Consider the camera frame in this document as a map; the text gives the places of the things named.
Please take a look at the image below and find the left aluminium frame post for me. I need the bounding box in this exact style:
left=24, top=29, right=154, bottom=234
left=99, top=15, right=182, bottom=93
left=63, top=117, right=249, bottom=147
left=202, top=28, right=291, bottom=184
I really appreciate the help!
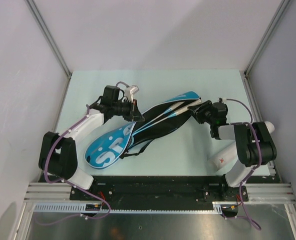
left=24, top=0, right=72, bottom=80

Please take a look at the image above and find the aluminium frame post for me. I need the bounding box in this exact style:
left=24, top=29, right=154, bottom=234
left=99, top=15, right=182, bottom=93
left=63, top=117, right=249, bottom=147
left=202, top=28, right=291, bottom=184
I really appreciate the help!
left=243, top=0, right=292, bottom=77
left=24, top=0, right=72, bottom=80

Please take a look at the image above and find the white shuttlecock tube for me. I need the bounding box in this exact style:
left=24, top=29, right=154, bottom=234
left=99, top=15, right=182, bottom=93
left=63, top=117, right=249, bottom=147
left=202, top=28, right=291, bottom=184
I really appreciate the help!
left=208, top=121, right=277, bottom=171

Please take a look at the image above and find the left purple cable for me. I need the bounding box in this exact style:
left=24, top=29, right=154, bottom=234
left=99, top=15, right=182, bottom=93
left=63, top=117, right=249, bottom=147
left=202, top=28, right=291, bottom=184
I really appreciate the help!
left=35, top=81, right=128, bottom=226

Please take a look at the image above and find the right aluminium frame post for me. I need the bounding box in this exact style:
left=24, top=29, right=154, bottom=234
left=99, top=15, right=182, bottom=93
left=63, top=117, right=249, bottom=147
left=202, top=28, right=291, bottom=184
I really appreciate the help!
left=243, top=0, right=292, bottom=77

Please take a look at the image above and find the blue racket bag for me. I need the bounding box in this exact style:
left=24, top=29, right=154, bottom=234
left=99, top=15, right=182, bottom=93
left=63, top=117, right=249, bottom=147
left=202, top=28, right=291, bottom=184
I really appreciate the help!
left=84, top=91, right=202, bottom=170

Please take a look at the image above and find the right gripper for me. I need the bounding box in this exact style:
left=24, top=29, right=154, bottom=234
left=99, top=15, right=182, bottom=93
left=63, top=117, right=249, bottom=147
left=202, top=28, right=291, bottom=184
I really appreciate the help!
left=188, top=99, right=215, bottom=125

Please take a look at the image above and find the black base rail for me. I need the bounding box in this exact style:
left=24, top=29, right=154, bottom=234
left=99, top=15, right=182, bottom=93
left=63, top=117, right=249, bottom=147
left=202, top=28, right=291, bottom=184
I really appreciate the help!
left=68, top=176, right=249, bottom=212

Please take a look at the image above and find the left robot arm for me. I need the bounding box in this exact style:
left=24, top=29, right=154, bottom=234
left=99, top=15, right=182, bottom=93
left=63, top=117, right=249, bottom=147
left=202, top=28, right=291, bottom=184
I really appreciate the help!
left=39, top=85, right=144, bottom=200

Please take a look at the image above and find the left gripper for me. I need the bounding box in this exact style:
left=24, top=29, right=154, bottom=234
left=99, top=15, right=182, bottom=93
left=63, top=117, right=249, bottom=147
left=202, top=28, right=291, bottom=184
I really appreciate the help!
left=112, top=98, right=145, bottom=122

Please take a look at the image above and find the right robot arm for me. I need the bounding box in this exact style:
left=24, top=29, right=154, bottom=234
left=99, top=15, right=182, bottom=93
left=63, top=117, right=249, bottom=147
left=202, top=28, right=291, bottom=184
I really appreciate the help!
left=188, top=100, right=277, bottom=201

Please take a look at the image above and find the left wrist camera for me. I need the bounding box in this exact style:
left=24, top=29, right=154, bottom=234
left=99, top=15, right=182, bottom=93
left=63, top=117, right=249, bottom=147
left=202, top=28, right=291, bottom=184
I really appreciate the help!
left=124, top=85, right=139, bottom=102

